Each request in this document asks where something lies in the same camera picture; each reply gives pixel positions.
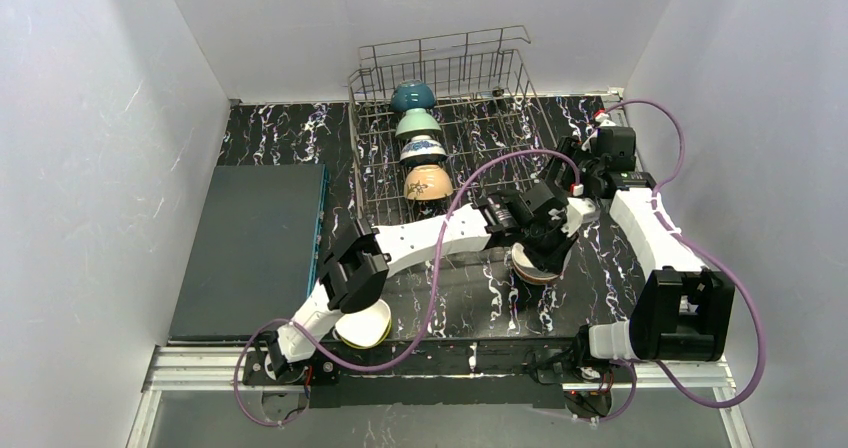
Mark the blue floral bowl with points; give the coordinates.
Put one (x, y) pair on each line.
(422, 150)

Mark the white square bowl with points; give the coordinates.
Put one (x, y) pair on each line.
(365, 325)

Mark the yellow rimmed bowl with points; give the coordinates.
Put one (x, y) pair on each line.
(370, 344)

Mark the grey wire dish rack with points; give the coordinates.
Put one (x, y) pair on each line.
(485, 102)

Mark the green celadon bowl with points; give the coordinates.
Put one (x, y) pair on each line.
(416, 122)

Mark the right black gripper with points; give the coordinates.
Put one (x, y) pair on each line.
(569, 151)

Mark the cream white round bowl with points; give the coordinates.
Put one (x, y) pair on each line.
(427, 183)

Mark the white ribbed bowl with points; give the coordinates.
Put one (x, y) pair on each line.
(520, 261)

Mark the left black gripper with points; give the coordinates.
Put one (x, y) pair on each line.
(548, 247)

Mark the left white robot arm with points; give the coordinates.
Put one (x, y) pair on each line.
(353, 273)

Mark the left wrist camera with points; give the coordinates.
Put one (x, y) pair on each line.
(579, 212)

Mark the grey mat blue edge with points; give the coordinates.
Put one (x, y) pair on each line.
(254, 254)

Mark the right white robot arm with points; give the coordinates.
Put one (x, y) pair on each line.
(684, 308)

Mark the orange striped bowl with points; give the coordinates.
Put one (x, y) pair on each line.
(535, 278)

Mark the tan interior dark bowl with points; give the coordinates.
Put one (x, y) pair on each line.
(411, 94)

